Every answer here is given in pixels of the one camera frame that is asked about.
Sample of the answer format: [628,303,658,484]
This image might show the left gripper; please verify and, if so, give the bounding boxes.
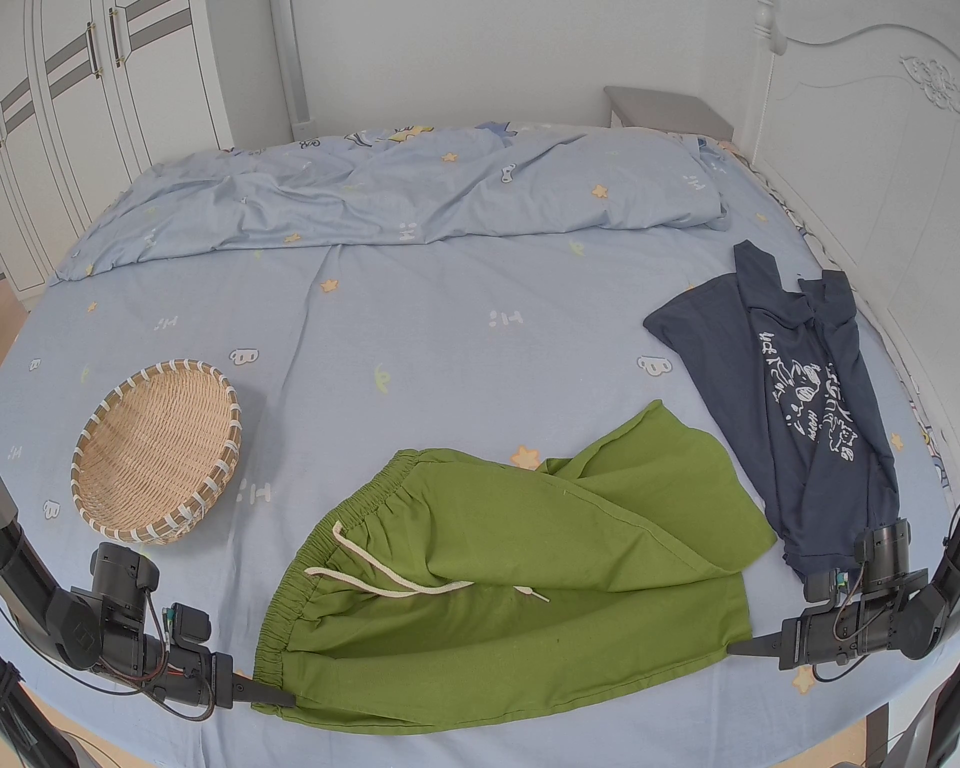
[161,645,236,711]

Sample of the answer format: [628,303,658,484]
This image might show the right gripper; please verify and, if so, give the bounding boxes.
[780,603,865,670]

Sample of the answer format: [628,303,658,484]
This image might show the green shorts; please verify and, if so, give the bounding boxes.
[251,399,777,736]

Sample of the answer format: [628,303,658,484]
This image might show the round woven basket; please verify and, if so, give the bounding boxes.
[71,360,243,546]

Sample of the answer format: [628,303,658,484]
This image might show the dark blue printed T-shirt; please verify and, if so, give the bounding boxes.
[642,240,901,582]

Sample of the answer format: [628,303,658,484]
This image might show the pale blue quilt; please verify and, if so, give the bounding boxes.
[48,120,740,285]

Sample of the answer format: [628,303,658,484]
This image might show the grey bedside table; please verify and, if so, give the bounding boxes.
[603,84,735,144]

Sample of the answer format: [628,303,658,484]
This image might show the white wardrobe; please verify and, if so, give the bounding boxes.
[0,0,234,297]

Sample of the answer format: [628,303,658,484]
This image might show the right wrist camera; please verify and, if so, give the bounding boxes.
[804,568,858,605]

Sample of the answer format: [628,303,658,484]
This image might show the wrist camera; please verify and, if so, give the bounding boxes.
[165,602,213,650]
[804,568,858,605]

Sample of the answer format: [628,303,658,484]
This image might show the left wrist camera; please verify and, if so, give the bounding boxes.
[165,602,213,650]

